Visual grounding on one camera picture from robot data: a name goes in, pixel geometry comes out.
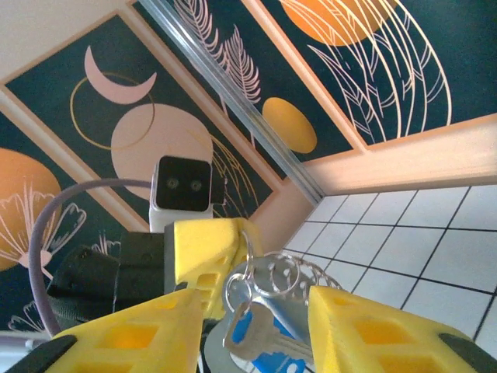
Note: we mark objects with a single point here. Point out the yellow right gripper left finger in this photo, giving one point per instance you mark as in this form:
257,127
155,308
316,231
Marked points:
136,342

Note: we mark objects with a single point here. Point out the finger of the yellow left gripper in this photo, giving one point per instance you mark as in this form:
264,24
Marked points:
202,245
250,237

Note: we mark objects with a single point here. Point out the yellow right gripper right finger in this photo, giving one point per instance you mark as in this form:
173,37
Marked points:
388,342

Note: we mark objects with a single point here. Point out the grey keyring holder with rings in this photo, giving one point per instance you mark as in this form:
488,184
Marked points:
264,266

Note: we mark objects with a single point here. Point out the silver key with blue tag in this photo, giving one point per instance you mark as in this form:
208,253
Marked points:
264,330

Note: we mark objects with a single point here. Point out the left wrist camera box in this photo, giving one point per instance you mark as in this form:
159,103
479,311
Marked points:
182,186

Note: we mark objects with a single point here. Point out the aluminium corner post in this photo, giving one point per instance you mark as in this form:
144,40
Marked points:
233,97

